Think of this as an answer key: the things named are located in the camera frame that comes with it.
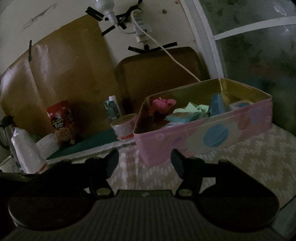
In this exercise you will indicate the patterned tablecloth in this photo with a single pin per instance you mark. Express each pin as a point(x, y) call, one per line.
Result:
point(269, 158)

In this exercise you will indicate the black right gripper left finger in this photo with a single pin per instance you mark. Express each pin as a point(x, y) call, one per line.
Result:
point(99, 170)

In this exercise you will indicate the blue white tissue pack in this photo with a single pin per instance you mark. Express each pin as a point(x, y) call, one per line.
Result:
point(240, 104)

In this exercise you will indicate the white kettle in plastic bag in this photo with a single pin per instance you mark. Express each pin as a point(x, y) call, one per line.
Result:
point(27, 152)

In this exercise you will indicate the teal mat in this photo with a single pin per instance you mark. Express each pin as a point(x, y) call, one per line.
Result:
point(97, 140)

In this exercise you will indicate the stainless steel thermos jug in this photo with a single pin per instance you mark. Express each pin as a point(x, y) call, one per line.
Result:
point(7, 130)

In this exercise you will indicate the red snack bag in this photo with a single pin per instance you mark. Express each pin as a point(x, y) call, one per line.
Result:
point(62, 121)

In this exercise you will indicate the pink macaron tin box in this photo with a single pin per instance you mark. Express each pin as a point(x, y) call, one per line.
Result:
point(155, 141)

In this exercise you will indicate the brown tray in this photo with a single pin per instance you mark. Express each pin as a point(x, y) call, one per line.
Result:
point(147, 74)

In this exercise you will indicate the cotton swab container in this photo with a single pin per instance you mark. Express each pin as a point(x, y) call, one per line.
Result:
point(123, 127)

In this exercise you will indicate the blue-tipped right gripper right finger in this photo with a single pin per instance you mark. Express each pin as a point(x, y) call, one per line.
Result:
point(187, 169)

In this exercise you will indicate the pink knitted soft toy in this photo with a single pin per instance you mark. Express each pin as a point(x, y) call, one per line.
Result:
point(162, 106)

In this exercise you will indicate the white power strip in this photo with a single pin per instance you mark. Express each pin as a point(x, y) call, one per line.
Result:
point(141, 29)

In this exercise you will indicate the blue plastic case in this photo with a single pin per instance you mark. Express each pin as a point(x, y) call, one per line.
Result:
point(217, 105)

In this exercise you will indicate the yellow card box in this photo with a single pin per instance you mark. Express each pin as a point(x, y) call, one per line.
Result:
point(182, 117)

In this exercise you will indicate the green cloth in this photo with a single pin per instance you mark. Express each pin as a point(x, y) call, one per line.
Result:
point(203, 110)

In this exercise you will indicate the green drink carton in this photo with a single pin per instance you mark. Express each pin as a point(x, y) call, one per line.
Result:
point(112, 108)

